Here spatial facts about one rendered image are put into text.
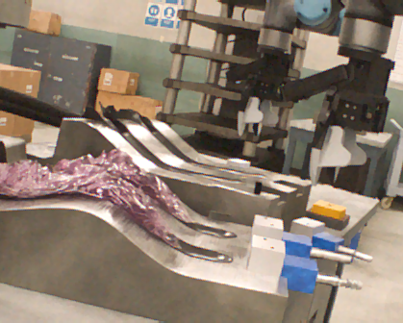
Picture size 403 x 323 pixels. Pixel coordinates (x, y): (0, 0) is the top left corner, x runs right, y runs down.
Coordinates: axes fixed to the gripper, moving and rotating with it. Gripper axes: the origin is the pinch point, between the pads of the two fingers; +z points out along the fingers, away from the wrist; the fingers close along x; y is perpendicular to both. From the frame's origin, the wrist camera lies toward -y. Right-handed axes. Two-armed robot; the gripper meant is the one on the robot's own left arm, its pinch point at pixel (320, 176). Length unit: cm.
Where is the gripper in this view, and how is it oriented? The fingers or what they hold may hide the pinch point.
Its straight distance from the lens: 98.0
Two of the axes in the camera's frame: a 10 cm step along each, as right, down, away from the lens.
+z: -2.1, 9.6, 2.1
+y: 8.6, 2.8, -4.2
